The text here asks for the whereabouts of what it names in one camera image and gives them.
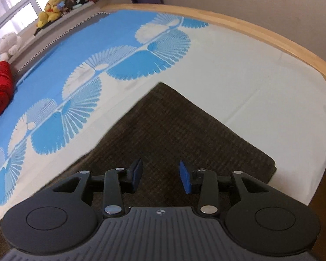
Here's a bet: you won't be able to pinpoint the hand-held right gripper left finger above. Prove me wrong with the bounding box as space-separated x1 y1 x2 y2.
52 158 144 218

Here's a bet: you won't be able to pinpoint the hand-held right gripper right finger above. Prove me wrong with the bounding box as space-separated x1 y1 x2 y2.
179 160 272 218

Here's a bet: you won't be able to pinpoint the brown corduroy pants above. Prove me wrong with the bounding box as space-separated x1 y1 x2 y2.
67 82 278 212

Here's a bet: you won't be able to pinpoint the blue patterned bed sheet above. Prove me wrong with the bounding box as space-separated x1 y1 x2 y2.
0 9 326 234

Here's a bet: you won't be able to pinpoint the windowsill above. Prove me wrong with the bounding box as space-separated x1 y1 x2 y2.
9 0 117 60

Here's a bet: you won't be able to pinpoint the white plush toy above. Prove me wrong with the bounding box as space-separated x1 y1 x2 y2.
0 32 23 62

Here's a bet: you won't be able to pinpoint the yellow bear plush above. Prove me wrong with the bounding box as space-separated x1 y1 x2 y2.
37 0 68 28

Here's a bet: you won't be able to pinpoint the window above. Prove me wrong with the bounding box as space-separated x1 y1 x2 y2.
0 0 55 41

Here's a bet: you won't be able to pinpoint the wooden bed frame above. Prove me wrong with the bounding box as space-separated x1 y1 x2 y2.
102 3 326 98

